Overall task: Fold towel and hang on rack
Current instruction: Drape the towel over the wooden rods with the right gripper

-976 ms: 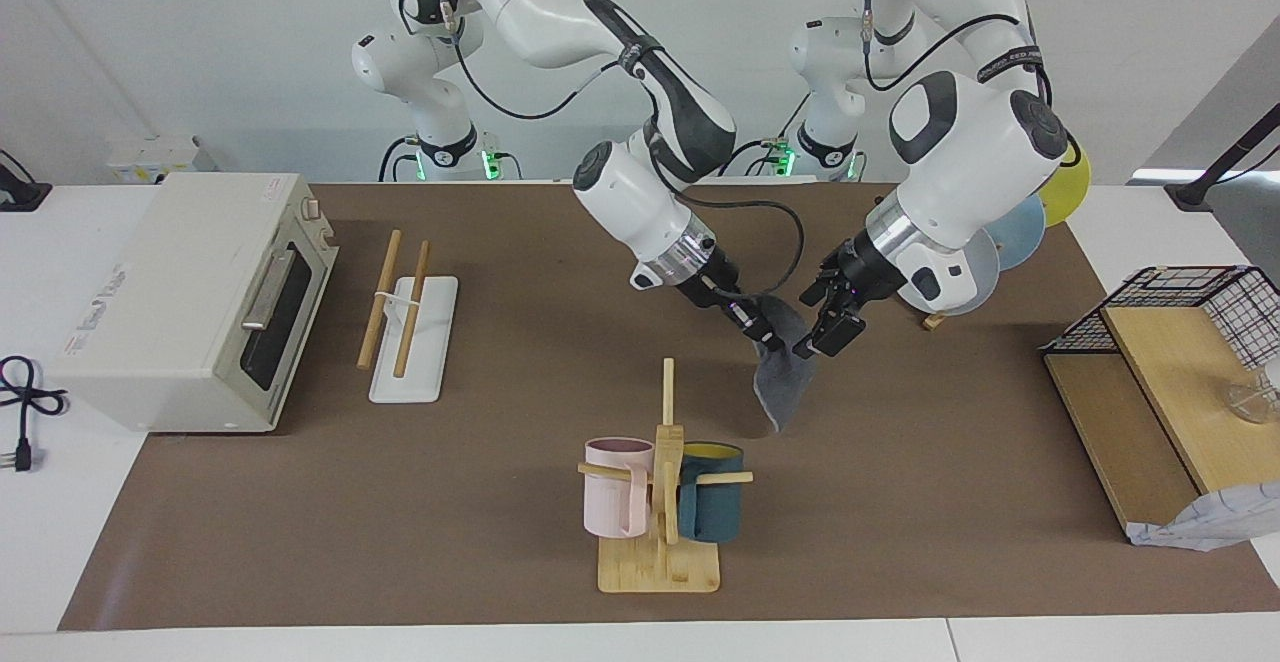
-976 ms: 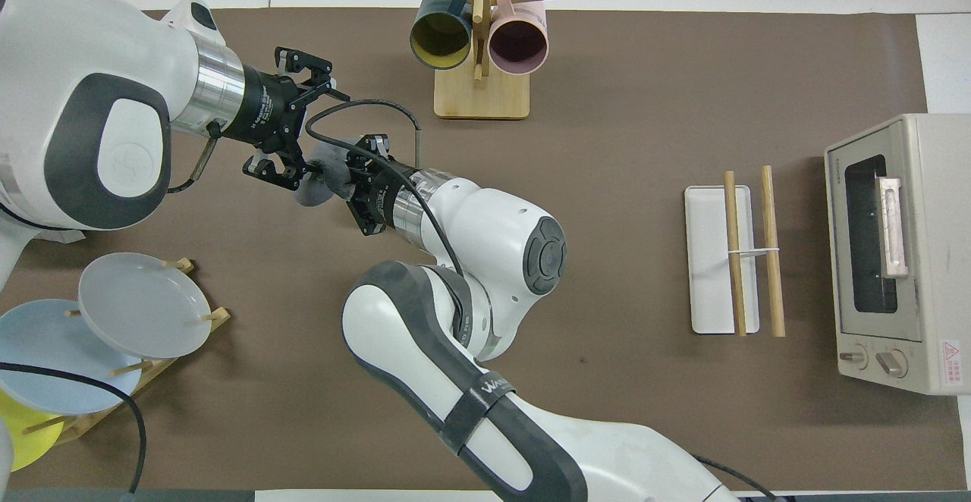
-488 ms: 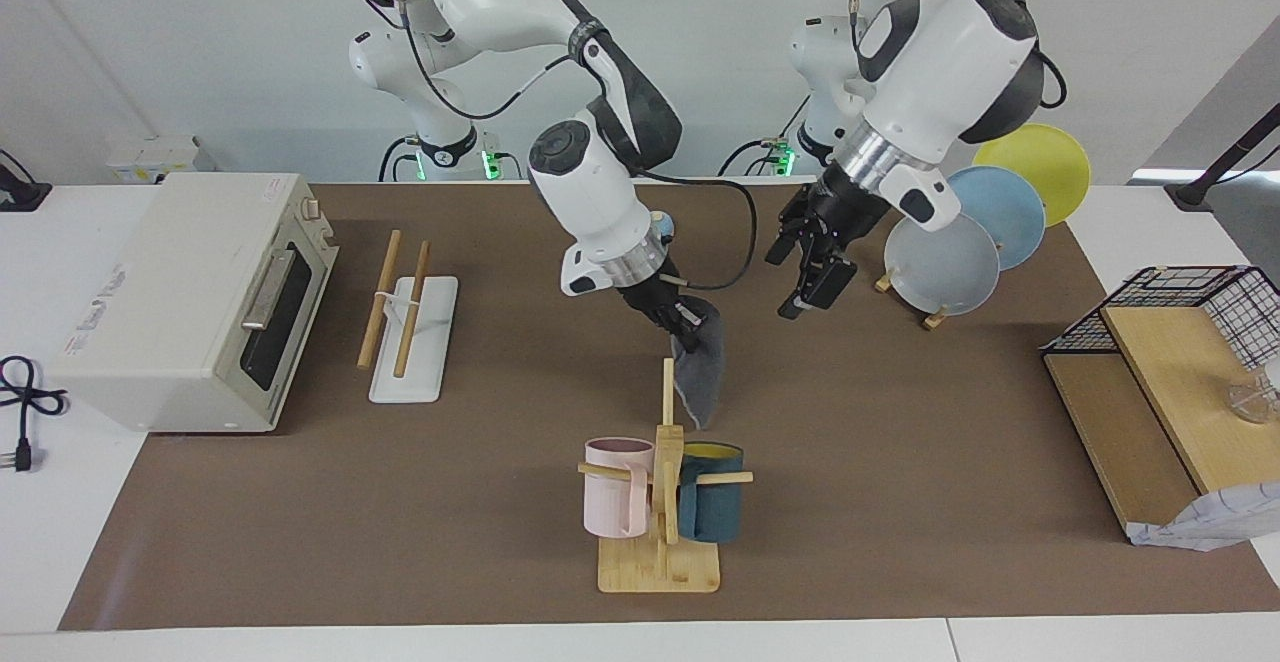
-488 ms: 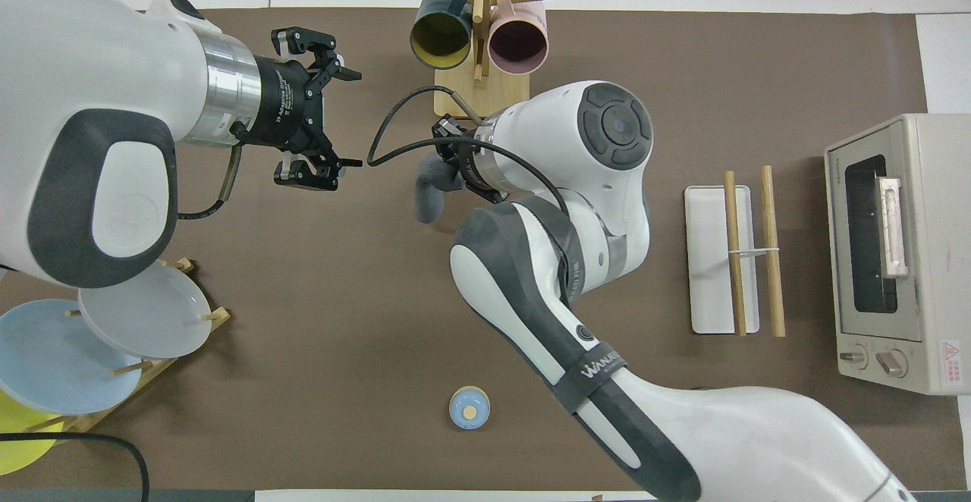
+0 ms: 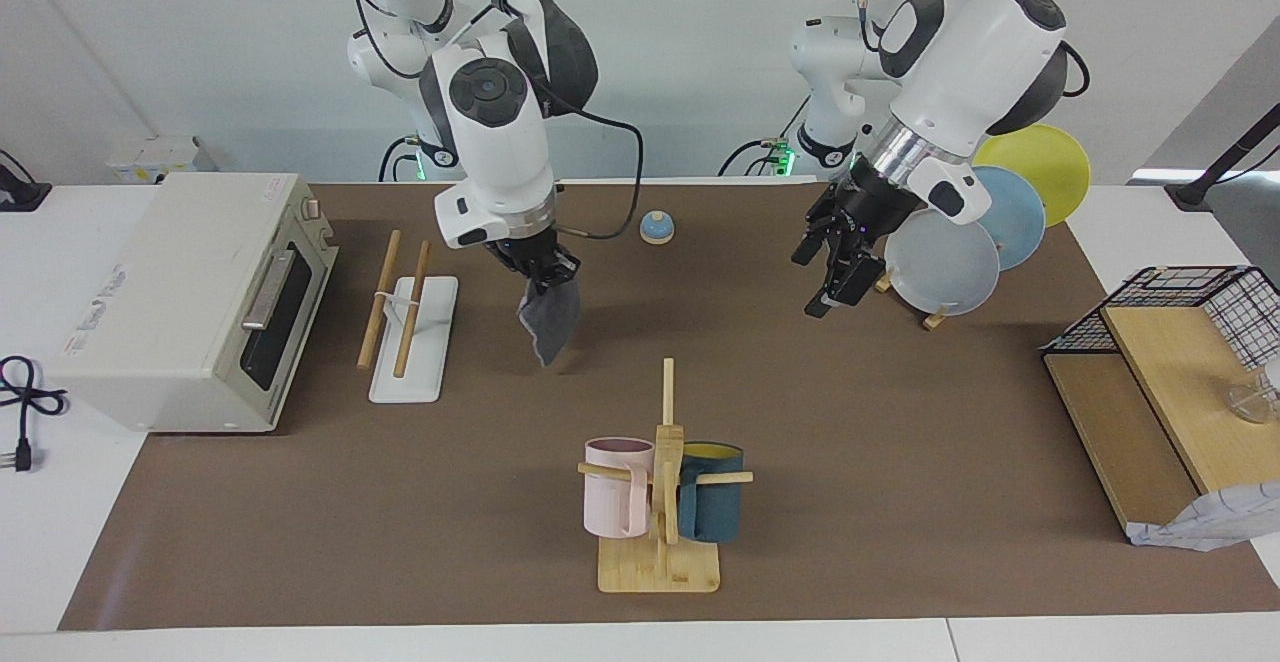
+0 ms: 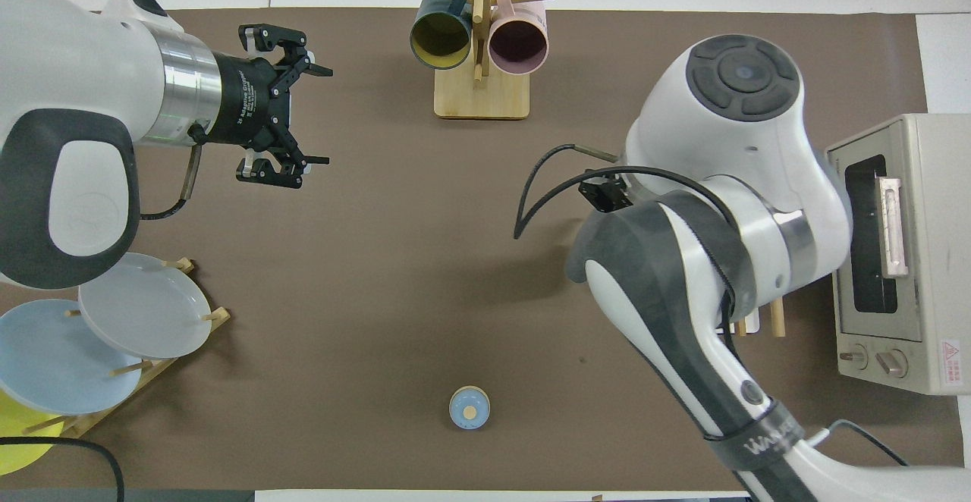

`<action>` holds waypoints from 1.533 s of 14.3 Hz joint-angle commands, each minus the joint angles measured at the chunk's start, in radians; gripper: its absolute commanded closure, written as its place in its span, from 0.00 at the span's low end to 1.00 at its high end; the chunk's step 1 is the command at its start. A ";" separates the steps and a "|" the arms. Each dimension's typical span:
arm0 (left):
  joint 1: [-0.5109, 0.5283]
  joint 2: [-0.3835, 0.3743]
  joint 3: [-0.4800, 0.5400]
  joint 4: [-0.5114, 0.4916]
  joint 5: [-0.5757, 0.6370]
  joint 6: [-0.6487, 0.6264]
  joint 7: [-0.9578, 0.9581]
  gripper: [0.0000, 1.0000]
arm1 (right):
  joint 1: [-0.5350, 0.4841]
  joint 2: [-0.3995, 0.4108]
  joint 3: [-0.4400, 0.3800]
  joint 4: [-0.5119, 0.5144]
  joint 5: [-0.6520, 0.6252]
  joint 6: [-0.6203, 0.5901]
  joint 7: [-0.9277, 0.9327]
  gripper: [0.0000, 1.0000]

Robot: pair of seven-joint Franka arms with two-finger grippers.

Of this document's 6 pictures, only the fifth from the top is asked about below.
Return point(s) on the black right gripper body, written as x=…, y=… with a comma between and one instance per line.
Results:
x=530, y=254

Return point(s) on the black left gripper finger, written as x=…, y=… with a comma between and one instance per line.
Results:
x=850, y=282
x=810, y=247

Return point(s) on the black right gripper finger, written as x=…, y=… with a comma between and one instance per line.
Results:
x=567, y=270
x=535, y=285

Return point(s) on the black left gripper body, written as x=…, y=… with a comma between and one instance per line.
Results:
x=860, y=222

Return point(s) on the purple and grey towel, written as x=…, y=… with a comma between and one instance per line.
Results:
x=550, y=327

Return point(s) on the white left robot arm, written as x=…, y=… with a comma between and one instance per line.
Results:
x=970, y=72

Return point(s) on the wooden plate rack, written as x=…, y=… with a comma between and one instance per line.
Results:
x=935, y=319

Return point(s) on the white towel rack wooden bars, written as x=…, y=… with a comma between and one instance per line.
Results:
x=420, y=342

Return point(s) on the pale grey plate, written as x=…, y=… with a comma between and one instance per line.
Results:
x=950, y=272

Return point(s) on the light blue plate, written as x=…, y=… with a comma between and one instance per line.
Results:
x=1015, y=222

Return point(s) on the yellow plate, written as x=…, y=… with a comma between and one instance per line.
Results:
x=1050, y=167

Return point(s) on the brown table mat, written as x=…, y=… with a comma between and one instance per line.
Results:
x=500, y=502

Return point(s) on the pink mug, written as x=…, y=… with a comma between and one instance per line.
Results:
x=610, y=502

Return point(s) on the dark teal mug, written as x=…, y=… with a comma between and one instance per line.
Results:
x=715, y=512

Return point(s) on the wooden mug tree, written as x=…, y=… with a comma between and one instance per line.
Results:
x=660, y=567

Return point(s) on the wooden shelf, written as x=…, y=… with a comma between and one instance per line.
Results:
x=1160, y=372

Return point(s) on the black stand with pole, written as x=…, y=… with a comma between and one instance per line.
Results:
x=1195, y=192

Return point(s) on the white toaster oven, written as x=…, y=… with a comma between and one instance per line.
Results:
x=170, y=312

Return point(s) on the clear glass flask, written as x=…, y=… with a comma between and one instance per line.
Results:
x=1255, y=400

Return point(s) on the patterned white cloth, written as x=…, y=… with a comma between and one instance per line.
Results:
x=1220, y=522

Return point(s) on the black table clamp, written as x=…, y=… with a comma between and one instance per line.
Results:
x=20, y=194

